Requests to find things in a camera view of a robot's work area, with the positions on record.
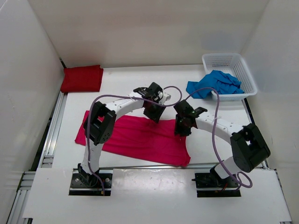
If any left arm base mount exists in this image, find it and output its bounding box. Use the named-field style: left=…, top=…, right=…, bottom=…
left=69, top=169, right=113, bottom=196

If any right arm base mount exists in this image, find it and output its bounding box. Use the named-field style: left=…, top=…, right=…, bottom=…
left=192, top=173, right=241, bottom=198

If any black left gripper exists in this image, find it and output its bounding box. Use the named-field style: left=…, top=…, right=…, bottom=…
left=143, top=98, right=166, bottom=124

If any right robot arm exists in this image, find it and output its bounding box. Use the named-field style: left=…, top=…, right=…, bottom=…
left=174, top=100, right=271, bottom=187

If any white front cover board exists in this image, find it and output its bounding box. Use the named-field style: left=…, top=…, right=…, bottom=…
left=23, top=168, right=291, bottom=224

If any pink t-shirt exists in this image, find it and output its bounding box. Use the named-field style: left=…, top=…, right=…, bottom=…
left=74, top=110, right=191, bottom=168

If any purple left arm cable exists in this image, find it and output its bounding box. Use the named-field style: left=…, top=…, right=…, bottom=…
left=84, top=85, right=183, bottom=196

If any blue t-shirt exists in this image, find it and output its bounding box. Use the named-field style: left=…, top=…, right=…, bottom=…
left=186, top=70, right=244, bottom=99

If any white plastic laundry basket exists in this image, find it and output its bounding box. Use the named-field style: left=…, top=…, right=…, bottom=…
left=202, top=53, right=257, bottom=101

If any aluminium left side rail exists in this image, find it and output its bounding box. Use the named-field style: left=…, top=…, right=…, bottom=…
left=6, top=93, right=67, bottom=224

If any red t-shirt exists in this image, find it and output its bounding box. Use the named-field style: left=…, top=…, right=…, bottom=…
left=60, top=65, right=104, bottom=93

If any aluminium front rail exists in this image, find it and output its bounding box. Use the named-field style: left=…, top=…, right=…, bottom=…
left=38, top=154, right=267, bottom=172

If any aluminium rail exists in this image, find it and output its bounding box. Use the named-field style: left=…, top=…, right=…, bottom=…
left=6, top=93, right=67, bottom=224
left=38, top=154, right=267, bottom=172

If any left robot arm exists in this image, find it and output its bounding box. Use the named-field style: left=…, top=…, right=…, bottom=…
left=78, top=82, right=171, bottom=188

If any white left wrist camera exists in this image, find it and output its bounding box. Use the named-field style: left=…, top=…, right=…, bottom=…
left=158, top=92, right=171, bottom=105

